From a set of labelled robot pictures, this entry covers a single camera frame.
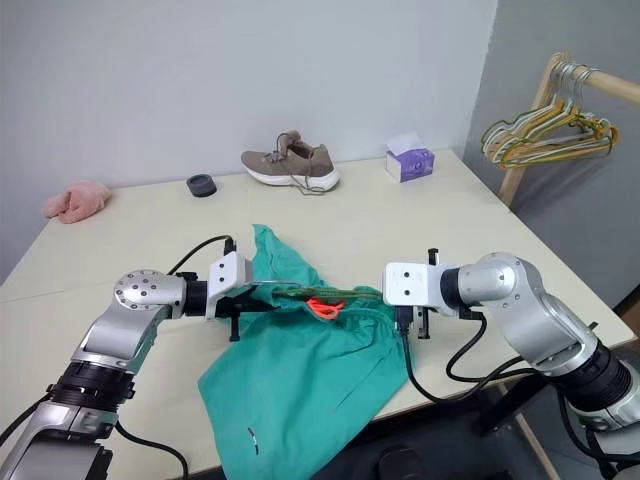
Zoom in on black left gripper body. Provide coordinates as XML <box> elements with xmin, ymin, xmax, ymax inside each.
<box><xmin>214</xmin><ymin>286</ymin><xmax>254</xmax><ymax>344</ymax></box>

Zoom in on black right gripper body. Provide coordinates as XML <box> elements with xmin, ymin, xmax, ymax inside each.
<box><xmin>415</xmin><ymin>247</ymin><xmax>441</xmax><ymax>341</ymax></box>

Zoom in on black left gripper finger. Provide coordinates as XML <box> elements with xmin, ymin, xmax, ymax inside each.
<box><xmin>249</xmin><ymin>288</ymin><xmax>282</xmax><ymax>313</ymax></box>

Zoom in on green shorts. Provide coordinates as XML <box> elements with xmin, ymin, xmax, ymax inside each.
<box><xmin>197</xmin><ymin>223</ymin><xmax>409</xmax><ymax>480</ymax></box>

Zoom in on brown sneaker white sole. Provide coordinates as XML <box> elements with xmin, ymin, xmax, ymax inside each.
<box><xmin>240</xmin><ymin>129</ymin><xmax>343</xmax><ymax>198</ymax></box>

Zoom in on purple tissue box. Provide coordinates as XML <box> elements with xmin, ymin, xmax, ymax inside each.
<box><xmin>384</xmin><ymin>132</ymin><xmax>437</xmax><ymax>185</ymax></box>

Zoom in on pink fluffy cloth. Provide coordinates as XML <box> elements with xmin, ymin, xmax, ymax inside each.
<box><xmin>41</xmin><ymin>179</ymin><xmax>113</xmax><ymax>225</ymax></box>

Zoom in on hangers on wooden rack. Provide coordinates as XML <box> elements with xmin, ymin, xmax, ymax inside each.
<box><xmin>498</xmin><ymin>51</ymin><xmax>640</xmax><ymax>209</ymax></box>

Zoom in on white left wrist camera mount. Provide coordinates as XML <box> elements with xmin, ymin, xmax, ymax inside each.
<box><xmin>205</xmin><ymin>251</ymin><xmax>252</xmax><ymax>322</ymax></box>

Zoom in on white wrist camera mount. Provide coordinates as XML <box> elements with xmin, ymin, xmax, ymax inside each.
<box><xmin>383</xmin><ymin>260</ymin><xmax>442</xmax><ymax>309</ymax></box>
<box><xmin>205</xmin><ymin>251</ymin><xmax>252</xmax><ymax>322</ymax></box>

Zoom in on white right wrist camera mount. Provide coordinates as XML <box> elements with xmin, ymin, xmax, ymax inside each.
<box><xmin>383</xmin><ymin>260</ymin><xmax>442</xmax><ymax>309</ymax></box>

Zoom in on orange drawstring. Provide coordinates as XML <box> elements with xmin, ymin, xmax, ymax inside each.
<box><xmin>305</xmin><ymin>297</ymin><xmax>347</xmax><ymax>321</ymax></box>

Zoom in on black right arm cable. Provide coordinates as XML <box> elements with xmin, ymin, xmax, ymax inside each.
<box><xmin>396</xmin><ymin>303</ymin><xmax>542</xmax><ymax>404</ymax></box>

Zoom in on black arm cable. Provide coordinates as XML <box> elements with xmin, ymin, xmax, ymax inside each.
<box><xmin>396</xmin><ymin>303</ymin><xmax>542</xmax><ymax>404</ymax></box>
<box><xmin>114</xmin><ymin>233</ymin><xmax>237</xmax><ymax>480</ymax></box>

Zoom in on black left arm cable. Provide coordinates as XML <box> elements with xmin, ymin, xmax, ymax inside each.
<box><xmin>114</xmin><ymin>233</ymin><xmax>237</xmax><ymax>480</ymax></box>

